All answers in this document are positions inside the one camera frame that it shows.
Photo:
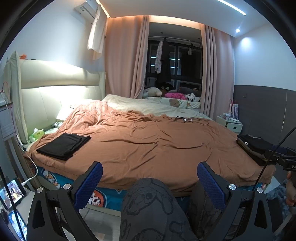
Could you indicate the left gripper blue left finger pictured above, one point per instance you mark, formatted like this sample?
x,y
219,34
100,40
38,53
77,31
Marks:
x,y
84,185

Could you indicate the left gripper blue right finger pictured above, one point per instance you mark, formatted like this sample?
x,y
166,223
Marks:
x,y
214,185

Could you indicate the black sleeveless shirt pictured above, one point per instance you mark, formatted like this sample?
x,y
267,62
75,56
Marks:
x,y
64,146

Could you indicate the stack of folded clothes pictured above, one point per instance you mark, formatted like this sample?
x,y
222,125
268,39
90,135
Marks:
x,y
256,147

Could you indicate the person's right hand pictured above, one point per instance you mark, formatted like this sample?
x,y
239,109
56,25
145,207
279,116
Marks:
x,y
290,188

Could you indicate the grey shaggy rug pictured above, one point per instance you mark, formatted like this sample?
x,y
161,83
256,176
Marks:
x,y
279,194

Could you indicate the white bedside nightstand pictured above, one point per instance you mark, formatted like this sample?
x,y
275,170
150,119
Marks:
x,y
234,126

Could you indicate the brown bed blanket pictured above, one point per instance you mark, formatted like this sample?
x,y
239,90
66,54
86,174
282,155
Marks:
x,y
132,145

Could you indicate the person's grey patterned legs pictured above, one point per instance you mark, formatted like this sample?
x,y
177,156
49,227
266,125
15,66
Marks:
x,y
151,212

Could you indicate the pink white striped bag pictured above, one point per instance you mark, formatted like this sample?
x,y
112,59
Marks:
x,y
233,110

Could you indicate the green tissue pack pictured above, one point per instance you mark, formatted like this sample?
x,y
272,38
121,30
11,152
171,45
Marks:
x,y
37,134

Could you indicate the bear print pillow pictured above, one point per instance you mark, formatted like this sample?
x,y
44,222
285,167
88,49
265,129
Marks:
x,y
177,103

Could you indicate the black and white plush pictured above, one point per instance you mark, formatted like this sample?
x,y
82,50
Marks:
x,y
193,98

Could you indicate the right pink curtain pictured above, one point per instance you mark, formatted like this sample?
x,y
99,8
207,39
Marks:
x,y
218,71

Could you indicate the pink curtain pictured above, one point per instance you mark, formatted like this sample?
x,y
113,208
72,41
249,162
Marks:
x,y
125,58
218,71

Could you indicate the pink cloth on bed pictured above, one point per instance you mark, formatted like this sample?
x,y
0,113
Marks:
x,y
175,95

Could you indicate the cream padded headboard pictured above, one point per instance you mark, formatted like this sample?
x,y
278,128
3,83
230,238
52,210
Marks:
x,y
40,89

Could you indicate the white plush toy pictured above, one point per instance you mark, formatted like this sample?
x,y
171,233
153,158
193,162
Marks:
x,y
152,92

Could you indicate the cream hanging garment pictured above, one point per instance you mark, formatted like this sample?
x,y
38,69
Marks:
x,y
97,33

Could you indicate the left pink curtain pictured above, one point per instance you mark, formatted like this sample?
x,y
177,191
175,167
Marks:
x,y
125,58

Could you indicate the white air conditioner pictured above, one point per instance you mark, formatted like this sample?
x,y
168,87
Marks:
x,y
87,9

